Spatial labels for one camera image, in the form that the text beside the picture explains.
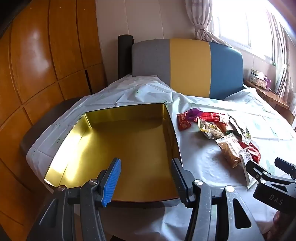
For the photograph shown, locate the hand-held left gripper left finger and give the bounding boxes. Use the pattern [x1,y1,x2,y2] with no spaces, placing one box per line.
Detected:
[26,158,122,241]

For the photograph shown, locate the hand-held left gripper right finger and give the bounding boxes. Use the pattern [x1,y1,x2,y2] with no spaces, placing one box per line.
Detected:
[171,158,265,241]

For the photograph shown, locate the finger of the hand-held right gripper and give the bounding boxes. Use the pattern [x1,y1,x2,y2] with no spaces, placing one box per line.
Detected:
[245,160,296,212]
[275,158,296,179]

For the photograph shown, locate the white red-label snack packet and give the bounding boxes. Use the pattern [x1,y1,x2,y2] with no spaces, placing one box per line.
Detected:
[239,150,258,189]

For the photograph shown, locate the square red snack packet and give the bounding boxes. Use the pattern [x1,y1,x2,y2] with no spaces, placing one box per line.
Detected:
[238,141,261,164]

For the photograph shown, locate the brown pastry packet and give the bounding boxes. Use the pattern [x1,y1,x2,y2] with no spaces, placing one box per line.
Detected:
[216,133,242,169]

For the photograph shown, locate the gold tin box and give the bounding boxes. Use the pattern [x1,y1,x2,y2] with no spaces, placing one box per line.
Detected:
[43,103,183,207]

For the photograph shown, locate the dark gold-backed snack packet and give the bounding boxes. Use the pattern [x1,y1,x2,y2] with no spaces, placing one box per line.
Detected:
[228,115,252,142]

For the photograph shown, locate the red gold-patterned candy packet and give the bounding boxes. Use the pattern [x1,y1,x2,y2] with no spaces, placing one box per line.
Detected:
[177,111,192,132]

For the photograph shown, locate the clear orange-edged nut packet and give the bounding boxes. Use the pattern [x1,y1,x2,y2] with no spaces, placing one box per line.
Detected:
[197,117,225,140]

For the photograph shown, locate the purple snack packet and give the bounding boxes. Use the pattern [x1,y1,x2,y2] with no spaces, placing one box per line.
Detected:
[186,108,203,121]

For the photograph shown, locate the long red snack packet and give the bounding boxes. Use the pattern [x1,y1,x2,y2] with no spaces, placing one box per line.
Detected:
[198,112,230,124]

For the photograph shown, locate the person's right hand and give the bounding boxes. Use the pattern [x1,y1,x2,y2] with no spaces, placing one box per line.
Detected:
[272,210,293,240]

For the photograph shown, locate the white plastic tablecloth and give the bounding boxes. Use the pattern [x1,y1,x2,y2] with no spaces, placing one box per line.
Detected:
[26,75,296,241]

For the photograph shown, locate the wooden side desk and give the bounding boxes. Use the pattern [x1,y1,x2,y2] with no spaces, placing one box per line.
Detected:
[244,79,296,123]

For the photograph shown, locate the pale floral curtain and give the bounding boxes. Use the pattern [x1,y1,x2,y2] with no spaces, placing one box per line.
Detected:
[185,0,232,45]
[275,23,296,116]

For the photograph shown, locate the tissue box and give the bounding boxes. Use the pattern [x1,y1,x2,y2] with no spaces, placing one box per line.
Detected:
[249,70,266,87]

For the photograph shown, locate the grey yellow blue chair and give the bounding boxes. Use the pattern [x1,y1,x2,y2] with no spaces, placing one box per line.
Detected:
[131,38,245,100]

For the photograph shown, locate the black rolled mat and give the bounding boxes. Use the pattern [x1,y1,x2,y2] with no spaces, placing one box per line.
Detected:
[117,34,134,80]

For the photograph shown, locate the wooden wardrobe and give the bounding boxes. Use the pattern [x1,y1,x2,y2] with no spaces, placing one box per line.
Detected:
[0,0,108,241]

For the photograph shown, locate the window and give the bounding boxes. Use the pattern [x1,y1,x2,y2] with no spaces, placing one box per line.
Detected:
[213,0,289,65]

